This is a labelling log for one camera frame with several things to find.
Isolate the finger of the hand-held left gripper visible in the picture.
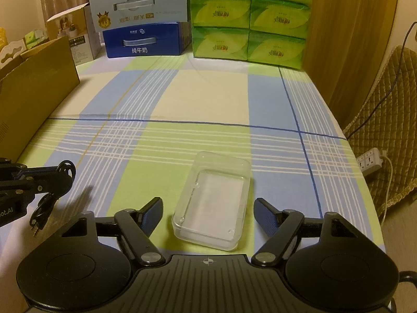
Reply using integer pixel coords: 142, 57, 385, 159
0, 176, 74, 200
0, 157, 70, 180

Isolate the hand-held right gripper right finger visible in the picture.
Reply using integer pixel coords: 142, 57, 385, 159
251, 197, 357, 266

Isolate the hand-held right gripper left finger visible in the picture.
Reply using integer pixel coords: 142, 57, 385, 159
62, 196, 165, 266

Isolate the black cable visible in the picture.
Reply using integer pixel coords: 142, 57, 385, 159
29, 160, 77, 238

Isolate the clear plastic box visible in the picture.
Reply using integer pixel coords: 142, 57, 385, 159
171, 151, 251, 252

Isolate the brown cardboard box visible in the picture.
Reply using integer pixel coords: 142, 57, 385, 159
0, 36, 81, 164

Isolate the plaid cloth covered desktop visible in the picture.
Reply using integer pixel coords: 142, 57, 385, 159
0, 52, 387, 268

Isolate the white cardboard with cutout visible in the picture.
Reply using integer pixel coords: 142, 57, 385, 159
0, 38, 27, 69

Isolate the white power strip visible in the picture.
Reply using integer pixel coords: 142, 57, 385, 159
356, 148, 388, 177

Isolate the green tissue box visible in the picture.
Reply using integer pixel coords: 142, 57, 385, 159
24, 28, 49, 50

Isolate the beige product box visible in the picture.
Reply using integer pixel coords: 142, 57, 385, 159
46, 3, 104, 67

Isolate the chair with quilted cover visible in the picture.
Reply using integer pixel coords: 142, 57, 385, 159
342, 46, 417, 219

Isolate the dark blue milk carton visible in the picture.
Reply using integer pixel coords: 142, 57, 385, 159
102, 22, 193, 58

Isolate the wooden wardrobe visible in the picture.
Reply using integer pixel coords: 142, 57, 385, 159
303, 0, 401, 129

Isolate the stack of green tissue packs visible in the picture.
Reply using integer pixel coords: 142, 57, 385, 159
188, 0, 315, 70

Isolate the light blue milk carton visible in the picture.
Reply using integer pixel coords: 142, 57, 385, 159
89, 0, 191, 33

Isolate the white power strip cable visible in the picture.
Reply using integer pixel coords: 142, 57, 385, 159
381, 155, 394, 222

